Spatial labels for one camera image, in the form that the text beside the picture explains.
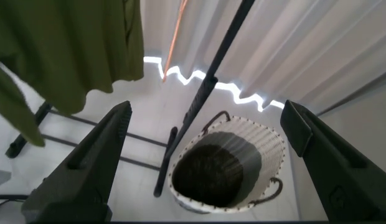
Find pink clothes hanger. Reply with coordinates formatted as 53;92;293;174
162;0;189;83

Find white laundry basket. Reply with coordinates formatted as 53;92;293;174
167;110;286;215

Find black clothes rack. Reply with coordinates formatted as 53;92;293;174
5;0;256;198

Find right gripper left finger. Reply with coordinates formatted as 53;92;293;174
21;100;133;223

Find white curtain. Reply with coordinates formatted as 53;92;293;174
139;0;386;113

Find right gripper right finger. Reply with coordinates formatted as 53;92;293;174
280;100;386;223

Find green printed shirt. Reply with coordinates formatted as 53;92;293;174
0;0;145;147

